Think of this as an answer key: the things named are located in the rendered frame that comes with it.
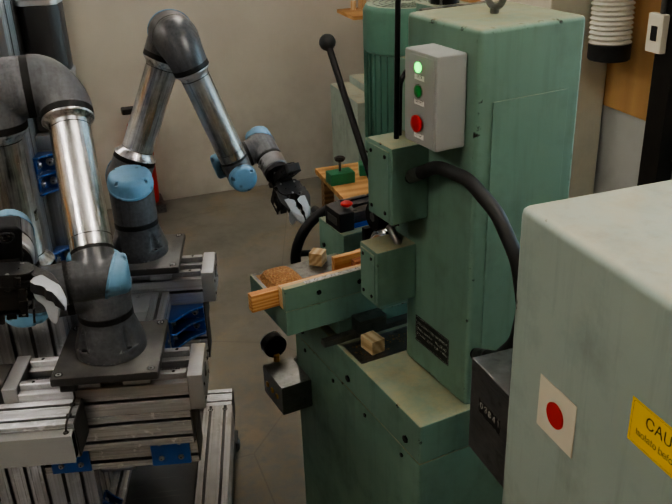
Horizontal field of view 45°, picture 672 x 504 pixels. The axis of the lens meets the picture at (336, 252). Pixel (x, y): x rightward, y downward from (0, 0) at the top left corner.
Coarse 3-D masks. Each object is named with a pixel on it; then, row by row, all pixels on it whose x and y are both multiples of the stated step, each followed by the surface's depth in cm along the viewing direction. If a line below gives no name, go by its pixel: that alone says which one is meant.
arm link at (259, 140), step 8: (256, 128) 236; (264, 128) 237; (248, 136) 236; (256, 136) 235; (264, 136) 235; (272, 136) 237; (248, 144) 234; (256, 144) 234; (264, 144) 233; (272, 144) 234; (256, 152) 234; (264, 152) 232; (256, 160) 234
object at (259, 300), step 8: (328, 272) 183; (296, 280) 180; (272, 288) 177; (248, 296) 175; (256, 296) 174; (264, 296) 175; (272, 296) 176; (256, 304) 175; (264, 304) 176; (272, 304) 177
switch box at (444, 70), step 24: (408, 48) 137; (432, 48) 136; (408, 72) 138; (432, 72) 132; (456, 72) 133; (408, 96) 140; (432, 96) 134; (456, 96) 135; (408, 120) 142; (432, 120) 135; (456, 120) 136; (432, 144) 137; (456, 144) 138
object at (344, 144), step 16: (352, 0) 423; (352, 16) 406; (352, 80) 431; (336, 96) 429; (352, 96) 410; (336, 112) 434; (336, 128) 439; (336, 144) 443; (352, 144) 417; (352, 160) 421
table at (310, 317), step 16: (304, 272) 192; (320, 272) 192; (256, 288) 189; (320, 304) 178; (336, 304) 180; (352, 304) 182; (368, 304) 185; (288, 320) 176; (304, 320) 178; (320, 320) 180; (336, 320) 182
